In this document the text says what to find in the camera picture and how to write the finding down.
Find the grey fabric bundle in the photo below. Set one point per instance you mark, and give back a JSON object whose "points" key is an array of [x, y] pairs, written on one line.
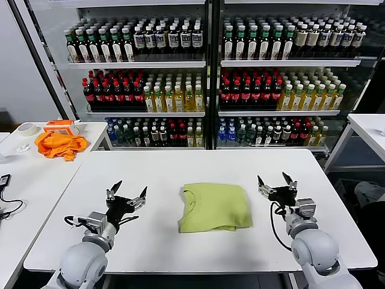
{"points": [[368, 192]]}

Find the blue water bottle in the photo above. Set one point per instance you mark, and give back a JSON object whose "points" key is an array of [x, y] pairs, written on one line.
{"points": [[111, 135], [231, 135], [221, 135]]}

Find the black framed glass door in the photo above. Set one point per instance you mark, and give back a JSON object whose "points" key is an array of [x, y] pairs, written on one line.
{"points": [[54, 60], [373, 36]]}

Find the small white plastic object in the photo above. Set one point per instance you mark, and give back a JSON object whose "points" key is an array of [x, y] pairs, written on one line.
{"points": [[23, 147]]}

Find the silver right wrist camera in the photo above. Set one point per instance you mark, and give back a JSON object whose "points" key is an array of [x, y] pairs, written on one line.
{"points": [[306, 207]]}

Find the small yellow juice bottle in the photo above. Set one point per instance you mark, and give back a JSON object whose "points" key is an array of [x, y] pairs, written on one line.
{"points": [[190, 138], [312, 138], [198, 138], [321, 138]]}

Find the small dark bottle white label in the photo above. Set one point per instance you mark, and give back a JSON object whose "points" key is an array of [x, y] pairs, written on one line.
{"points": [[154, 137], [276, 134], [163, 137], [285, 134]]}

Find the black power adapter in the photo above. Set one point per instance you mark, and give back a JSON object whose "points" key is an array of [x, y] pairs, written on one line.
{"points": [[4, 180]]}

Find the small dark bottle white cap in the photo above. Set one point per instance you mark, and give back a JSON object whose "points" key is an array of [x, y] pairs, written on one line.
{"points": [[136, 138], [267, 137], [258, 138], [145, 138]]}

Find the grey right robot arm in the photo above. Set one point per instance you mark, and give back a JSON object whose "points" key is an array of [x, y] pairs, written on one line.
{"points": [[316, 250]]}

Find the white beverage display cabinet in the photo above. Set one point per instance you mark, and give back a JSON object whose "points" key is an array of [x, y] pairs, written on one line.
{"points": [[300, 1], [120, 2]]}

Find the black chair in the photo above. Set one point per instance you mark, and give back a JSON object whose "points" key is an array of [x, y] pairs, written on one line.
{"points": [[373, 234]]}

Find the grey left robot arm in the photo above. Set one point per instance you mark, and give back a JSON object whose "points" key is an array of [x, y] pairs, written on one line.
{"points": [[81, 265]]}

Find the dark tea bottle green cap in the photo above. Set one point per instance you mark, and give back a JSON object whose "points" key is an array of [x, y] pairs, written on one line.
{"points": [[227, 45], [275, 45], [115, 48], [252, 45], [72, 48], [104, 48], [81, 48], [127, 48], [92, 48], [263, 45], [287, 45], [239, 45]]}

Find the light green t-shirt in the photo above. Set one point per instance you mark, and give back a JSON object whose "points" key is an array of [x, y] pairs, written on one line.
{"points": [[219, 207]]}

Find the crumpled orange cloth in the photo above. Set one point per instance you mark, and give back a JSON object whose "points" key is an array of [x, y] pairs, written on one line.
{"points": [[57, 146]]}

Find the white side table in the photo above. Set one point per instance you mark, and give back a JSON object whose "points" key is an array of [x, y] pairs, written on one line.
{"points": [[36, 180], [367, 126]]}

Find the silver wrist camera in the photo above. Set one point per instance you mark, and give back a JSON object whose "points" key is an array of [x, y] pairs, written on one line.
{"points": [[306, 207], [96, 222]]}

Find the white shelf board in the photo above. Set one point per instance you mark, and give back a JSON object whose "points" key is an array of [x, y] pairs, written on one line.
{"points": [[276, 113], [288, 63], [135, 65], [270, 148], [156, 148], [144, 114]]}

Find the small cola bottle red cap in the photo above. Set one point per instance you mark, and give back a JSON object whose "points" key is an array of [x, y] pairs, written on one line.
{"points": [[182, 137], [303, 135], [173, 137], [294, 135]]}

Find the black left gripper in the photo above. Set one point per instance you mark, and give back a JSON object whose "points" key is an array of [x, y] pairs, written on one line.
{"points": [[120, 207]]}

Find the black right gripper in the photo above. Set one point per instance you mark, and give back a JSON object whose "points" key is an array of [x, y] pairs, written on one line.
{"points": [[282, 195]]}

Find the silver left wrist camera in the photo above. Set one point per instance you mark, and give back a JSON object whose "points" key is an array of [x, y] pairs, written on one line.
{"points": [[96, 222]]}

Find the green tinted bottle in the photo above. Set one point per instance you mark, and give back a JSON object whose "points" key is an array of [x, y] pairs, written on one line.
{"points": [[249, 136], [120, 137], [240, 135], [128, 137]]}

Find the dark bottle blue label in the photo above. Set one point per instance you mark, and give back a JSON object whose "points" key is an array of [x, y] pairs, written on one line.
{"points": [[160, 40], [138, 40], [346, 39], [196, 40], [173, 40], [185, 40], [323, 39], [334, 39], [149, 40], [357, 39]]}

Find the beige masking tape roll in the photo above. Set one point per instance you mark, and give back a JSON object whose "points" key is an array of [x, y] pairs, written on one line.
{"points": [[30, 133]]}

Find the orange and white box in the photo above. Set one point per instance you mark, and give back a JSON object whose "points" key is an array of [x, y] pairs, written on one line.
{"points": [[60, 129]]}

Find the dark bottle beige label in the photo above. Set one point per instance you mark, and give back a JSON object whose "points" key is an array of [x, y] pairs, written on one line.
{"points": [[312, 39], [299, 39]]}

